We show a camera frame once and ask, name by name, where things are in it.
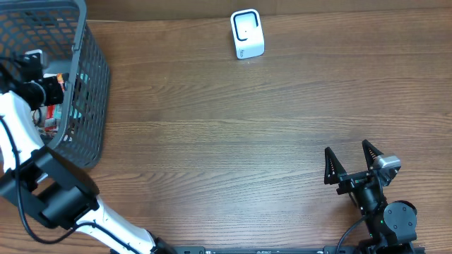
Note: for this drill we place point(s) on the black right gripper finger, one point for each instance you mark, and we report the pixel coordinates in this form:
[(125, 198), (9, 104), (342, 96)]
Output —
[(371, 153), (334, 171)]

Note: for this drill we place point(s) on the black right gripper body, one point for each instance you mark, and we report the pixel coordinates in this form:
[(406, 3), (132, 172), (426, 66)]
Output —
[(353, 180)]

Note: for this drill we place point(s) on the brown white snack bag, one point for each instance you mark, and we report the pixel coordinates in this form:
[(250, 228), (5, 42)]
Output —
[(47, 118)]

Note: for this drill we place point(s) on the teal orange snack packet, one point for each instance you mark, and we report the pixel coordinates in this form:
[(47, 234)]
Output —
[(77, 90)]

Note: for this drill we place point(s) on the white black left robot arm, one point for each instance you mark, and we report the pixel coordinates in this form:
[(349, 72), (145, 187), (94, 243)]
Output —
[(54, 196)]

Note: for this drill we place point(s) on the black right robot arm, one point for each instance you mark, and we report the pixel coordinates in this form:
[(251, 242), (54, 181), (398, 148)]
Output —
[(391, 226)]

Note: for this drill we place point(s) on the white barcode scanner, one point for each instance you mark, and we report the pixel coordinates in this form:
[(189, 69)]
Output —
[(247, 33)]

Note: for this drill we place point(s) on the grey plastic mesh basket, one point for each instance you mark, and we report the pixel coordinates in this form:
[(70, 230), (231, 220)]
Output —
[(60, 29)]

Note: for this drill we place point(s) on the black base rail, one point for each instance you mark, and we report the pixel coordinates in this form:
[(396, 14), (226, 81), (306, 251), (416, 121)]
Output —
[(323, 250)]

